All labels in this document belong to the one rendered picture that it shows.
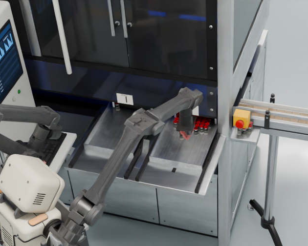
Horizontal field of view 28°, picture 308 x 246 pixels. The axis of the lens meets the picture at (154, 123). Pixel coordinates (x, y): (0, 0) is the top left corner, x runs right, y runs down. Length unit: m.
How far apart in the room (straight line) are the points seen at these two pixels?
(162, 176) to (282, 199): 1.28
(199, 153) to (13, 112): 1.02
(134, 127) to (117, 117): 1.04
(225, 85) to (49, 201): 1.02
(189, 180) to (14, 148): 0.84
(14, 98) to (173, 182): 0.88
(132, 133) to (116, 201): 1.55
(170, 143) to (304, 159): 1.43
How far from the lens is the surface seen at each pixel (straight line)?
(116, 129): 3.12
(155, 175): 2.86
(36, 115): 2.42
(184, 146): 2.99
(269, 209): 3.56
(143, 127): 2.16
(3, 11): 2.92
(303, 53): 5.19
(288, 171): 4.13
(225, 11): 2.62
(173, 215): 3.59
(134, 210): 3.68
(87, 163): 2.97
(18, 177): 2.28
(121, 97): 3.08
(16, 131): 3.14
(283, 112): 3.11
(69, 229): 2.24
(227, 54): 2.73
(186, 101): 2.47
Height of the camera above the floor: 2.92
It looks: 41 degrees down
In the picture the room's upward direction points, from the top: 5 degrees counter-clockwise
